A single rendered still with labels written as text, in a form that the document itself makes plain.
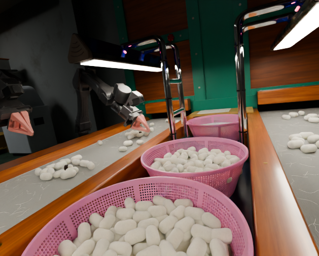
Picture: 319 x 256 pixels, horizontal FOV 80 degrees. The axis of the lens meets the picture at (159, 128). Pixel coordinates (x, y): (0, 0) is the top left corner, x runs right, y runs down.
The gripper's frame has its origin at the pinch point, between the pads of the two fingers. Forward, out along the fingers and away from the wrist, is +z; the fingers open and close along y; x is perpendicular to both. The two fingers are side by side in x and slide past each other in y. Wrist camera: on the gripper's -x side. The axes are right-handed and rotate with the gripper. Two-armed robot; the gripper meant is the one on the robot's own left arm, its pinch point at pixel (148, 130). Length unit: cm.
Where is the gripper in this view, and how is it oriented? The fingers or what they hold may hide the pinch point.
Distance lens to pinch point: 81.9
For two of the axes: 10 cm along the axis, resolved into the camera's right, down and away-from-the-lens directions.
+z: 7.7, 6.1, -1.9
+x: -5.0, 7.6, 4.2
